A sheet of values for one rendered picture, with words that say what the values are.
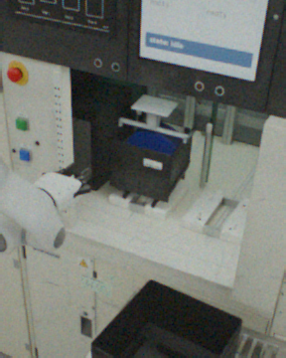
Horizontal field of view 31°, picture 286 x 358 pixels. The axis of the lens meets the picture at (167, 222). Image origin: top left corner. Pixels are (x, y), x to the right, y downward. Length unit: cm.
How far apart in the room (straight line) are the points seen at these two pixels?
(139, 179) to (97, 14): 58
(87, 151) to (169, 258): 48
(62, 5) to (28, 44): 16
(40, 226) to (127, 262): 60
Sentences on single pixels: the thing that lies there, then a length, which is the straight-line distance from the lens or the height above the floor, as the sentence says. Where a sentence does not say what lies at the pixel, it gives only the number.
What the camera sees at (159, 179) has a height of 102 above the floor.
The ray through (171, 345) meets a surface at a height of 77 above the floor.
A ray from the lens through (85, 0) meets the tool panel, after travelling 132.
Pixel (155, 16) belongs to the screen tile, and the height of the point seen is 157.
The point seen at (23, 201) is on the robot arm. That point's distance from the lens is 103.
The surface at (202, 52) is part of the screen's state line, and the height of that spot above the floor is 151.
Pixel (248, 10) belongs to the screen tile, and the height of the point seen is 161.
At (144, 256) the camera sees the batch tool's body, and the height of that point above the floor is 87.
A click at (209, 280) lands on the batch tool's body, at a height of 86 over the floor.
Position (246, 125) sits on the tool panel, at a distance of 222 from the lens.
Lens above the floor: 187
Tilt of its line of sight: 36 degrees down
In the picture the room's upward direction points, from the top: 5 degrees clockwise
